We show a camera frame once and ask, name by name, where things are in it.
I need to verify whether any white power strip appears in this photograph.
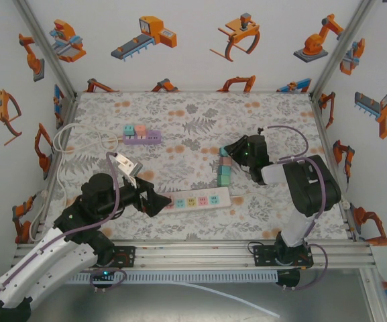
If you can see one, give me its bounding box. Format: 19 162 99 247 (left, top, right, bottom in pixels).
158 186 231 215

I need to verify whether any purple power strip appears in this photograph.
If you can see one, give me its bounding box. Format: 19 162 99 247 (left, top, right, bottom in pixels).
122 129 163 146

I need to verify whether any floral patterned tablecloth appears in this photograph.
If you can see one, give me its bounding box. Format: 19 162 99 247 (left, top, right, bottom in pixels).
44 91 353 242

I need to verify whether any black controller board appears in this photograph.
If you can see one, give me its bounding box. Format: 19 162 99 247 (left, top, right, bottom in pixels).
91 268 117 280
278 269 302 286

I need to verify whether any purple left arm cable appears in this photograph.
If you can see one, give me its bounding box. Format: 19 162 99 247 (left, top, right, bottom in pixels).
0 152 127 311

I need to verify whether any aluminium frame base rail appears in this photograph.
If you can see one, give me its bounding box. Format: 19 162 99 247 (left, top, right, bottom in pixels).
11 241 374 271

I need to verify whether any white purple-strip power cable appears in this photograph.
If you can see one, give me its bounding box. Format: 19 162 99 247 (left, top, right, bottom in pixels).
28 122 124 243

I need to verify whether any white slotted cable duct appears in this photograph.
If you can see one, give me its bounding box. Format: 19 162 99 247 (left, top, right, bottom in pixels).
65 271 278 284

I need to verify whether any aluminium frame corner post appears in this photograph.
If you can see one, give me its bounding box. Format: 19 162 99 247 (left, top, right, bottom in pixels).
11 0 78 98
309 0 378 98

